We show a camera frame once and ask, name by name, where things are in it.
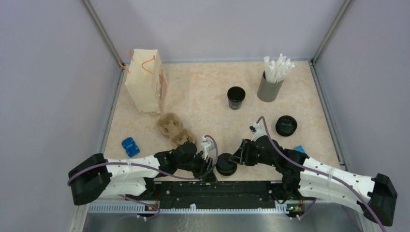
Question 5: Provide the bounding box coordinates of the grey cylindrical straw holder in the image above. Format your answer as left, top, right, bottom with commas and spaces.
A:
257, 72, 284, 102

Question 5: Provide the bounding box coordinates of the brown pulp cup carrier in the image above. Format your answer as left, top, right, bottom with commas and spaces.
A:
156, 113, 197, 148

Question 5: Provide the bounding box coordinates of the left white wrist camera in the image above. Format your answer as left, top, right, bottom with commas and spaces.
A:
199, 135, 215, 159

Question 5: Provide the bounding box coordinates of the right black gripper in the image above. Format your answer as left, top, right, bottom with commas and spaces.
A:
229, 138, 277, 167

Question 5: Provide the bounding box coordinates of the black cup lid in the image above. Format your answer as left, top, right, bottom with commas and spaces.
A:
216, 153, 237, 172

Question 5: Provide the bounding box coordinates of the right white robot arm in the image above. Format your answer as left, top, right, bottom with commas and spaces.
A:
229, 135, 398, 227

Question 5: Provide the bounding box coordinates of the beige paper takeout bag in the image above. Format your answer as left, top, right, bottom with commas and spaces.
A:
117, 49, 168, 116

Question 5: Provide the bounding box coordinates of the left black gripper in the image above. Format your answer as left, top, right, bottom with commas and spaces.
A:
176, 152, 218, 184

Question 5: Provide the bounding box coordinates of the blue toy block left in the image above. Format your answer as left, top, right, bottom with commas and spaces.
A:
121, 137, 140, 158

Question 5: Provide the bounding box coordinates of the stack of black cups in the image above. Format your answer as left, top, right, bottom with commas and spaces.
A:
227, 86, 246, 110

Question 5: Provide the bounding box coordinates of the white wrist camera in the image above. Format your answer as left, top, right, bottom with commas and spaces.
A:
249, 123, 267, 142
199, 135, 215, 159

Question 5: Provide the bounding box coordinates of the bundle of white straws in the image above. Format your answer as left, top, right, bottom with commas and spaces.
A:
264, 54, 295, 84

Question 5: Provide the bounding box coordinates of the blue toy block right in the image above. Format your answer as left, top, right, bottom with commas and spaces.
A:
294, 145, 306, 154

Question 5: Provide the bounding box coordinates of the stack of black lids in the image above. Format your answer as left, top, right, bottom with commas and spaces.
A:
275, 115, 298, 137

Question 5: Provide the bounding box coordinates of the single black coffee cup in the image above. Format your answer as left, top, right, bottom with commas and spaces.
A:
217, 170, 236, 177

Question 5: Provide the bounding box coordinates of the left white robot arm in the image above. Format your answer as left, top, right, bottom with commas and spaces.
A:
67, 141, 217, 205

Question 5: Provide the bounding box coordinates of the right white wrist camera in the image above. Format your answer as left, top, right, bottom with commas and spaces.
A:
249, 123, 267, 142

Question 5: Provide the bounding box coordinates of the blue toy block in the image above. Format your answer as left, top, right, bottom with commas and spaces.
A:
121, 137, 140, 158
294, 145, 306, 154

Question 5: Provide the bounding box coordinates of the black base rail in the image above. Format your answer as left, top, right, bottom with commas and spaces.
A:
155, 181, 292, 210

